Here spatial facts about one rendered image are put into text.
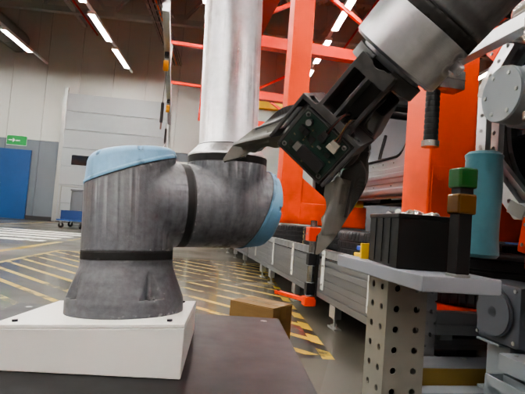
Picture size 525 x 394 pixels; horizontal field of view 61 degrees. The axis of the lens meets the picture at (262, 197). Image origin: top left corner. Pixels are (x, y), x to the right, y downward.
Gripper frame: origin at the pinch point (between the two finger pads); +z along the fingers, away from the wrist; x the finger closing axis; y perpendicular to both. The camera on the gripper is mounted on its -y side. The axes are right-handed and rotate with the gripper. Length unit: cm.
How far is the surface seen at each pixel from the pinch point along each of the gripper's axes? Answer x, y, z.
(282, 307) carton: 15, -112, 85
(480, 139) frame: 18, -95, -15
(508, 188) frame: 31, -82, -11
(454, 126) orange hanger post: 10, -108, -12
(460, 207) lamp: 20.6, -43.9, -6.4
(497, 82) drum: 9, -71, -27
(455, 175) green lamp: 16, -47, -10
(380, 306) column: 27, -53, 25
